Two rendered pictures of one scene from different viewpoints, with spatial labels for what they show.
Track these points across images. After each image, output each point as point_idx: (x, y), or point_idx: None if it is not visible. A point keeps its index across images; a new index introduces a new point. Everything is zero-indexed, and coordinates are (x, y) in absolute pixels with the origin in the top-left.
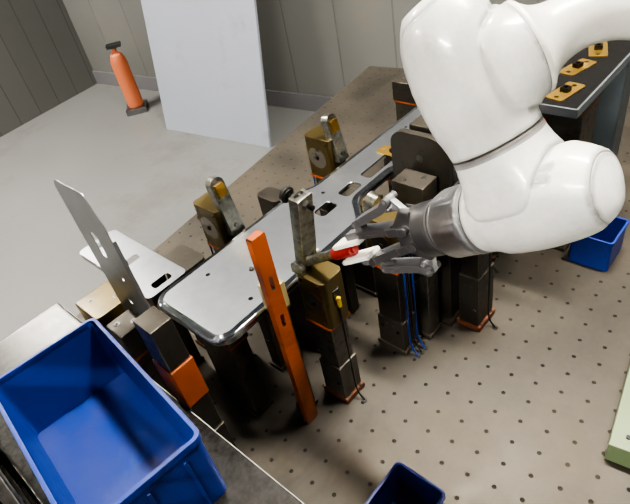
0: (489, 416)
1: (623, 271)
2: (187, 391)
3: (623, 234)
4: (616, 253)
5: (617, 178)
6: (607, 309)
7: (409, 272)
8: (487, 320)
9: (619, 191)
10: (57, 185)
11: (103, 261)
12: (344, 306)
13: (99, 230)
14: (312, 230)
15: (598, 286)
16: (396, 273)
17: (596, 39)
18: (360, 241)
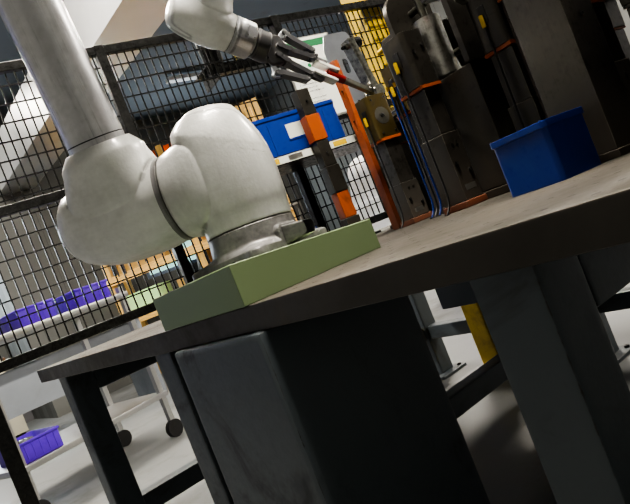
0: None
1: (508, 200)
2: (306, 134)
3: (539, 145)
4: (535, 177)
5: (167, 6)
6: (441, 223)
7: (286, 79)
8: (455, 208)
9: (166, 11)
10: (344, 34)
11: (356, 77)
12: (374, 130)
13: (332, 55)
14: (360, 67)
15: (484, 207)
16: (397, 117)
17: None
18: (311, 64)
